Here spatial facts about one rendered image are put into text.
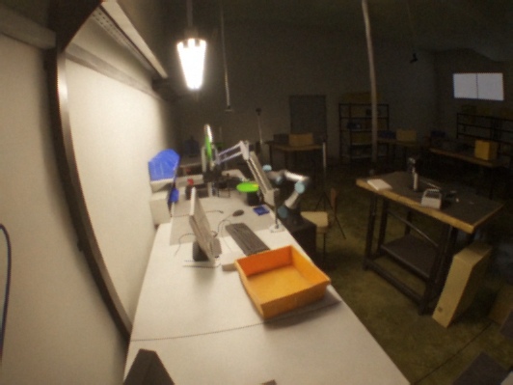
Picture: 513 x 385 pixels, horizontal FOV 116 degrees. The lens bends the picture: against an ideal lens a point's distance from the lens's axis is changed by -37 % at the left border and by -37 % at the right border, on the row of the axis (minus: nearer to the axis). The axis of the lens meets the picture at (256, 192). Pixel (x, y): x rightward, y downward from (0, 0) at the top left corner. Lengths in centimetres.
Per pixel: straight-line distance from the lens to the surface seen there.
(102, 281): 98
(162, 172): 217
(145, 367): 45
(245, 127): 686
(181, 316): 114
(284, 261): 134
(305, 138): 523
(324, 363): 93
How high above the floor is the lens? 169
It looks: 18 degrees down
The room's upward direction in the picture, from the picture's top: 5 degrees counter-clockwise
